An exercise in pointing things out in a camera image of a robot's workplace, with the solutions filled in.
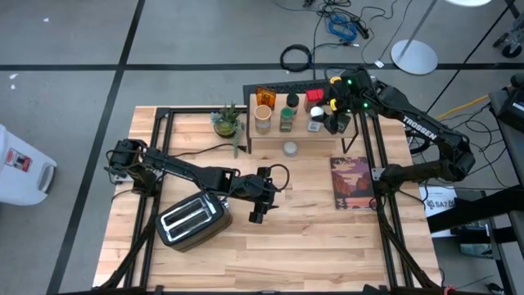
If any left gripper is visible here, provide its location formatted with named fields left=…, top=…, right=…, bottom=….
left=232, top=166, right=284, bottom=225

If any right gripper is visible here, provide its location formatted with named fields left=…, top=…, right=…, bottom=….
left=320, top=67, right=376, bottom=136

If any white lid clear spice jar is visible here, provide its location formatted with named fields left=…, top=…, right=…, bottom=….
left=307, top=105, right=327, bottom=134

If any red lid smoked paprika tin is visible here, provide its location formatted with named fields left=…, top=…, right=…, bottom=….
left=304, top=88, right=327, bottom=113

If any green lid glass spice jar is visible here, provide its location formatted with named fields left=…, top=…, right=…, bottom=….
left=278, top=107, right=296, bottom=134

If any orange taco seasoning packet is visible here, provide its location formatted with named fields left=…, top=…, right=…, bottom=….
left=255, top=85, right=278, bottom=111

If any tan paper cup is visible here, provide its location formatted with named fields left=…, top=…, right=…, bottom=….
left=253, top=103, right=273, bottom=135

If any black perforated crate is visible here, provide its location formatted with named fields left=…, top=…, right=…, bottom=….
left=242, top=77, right=333, bottom=106

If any landscape cover book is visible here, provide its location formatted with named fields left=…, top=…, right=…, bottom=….
left=329, top=156, right=377, bottom=211

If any black two-slot toaster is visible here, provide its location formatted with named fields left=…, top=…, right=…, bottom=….
left=154, top=191, right=233, bottom=253

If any potted succulent plant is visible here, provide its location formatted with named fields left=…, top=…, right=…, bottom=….
left=209, top=101, right=249, bottom=159

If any silver round base floor lamp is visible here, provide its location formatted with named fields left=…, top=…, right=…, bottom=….
left=390, top=0, right=492, bottom=76

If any white paper sign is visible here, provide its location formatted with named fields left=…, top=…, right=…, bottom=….
left=419, top=186, right=459, bottom=239

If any black metal stand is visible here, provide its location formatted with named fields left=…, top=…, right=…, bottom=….
left=425, top=186, right=524, bottom=247

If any black equipment case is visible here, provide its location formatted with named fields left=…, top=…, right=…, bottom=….
left=489, top=72, right=524, bottom=136

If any white plastic bin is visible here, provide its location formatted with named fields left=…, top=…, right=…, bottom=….
left=0, top=124, right=58, bottom=207

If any wooden shelf black frame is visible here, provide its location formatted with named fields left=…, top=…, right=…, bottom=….
left=246, top=88, right=364, bottom=156

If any black coiled cable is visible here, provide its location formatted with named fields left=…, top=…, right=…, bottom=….
left=279, top=43, right=314, bottom=74

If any black toaster power cord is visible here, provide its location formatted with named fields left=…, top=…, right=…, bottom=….
left=165, top=142, right=250, bottom=165

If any blue cable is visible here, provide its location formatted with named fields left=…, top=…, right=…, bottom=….
left=326, top=13, right=360, bottom=43

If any black cable bundle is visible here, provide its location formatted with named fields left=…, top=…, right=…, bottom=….
left=273, top=0, right=410, bottom=48

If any yellow cable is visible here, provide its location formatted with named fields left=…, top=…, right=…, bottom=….
left=435, top=93, right=491, bottom=122

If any black table frame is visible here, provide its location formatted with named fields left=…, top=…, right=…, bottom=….
left=93, top=105, right=444, bottom=295

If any black caster wheel frame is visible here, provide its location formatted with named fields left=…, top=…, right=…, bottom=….
left=492, top=14, right=524, bottom=59

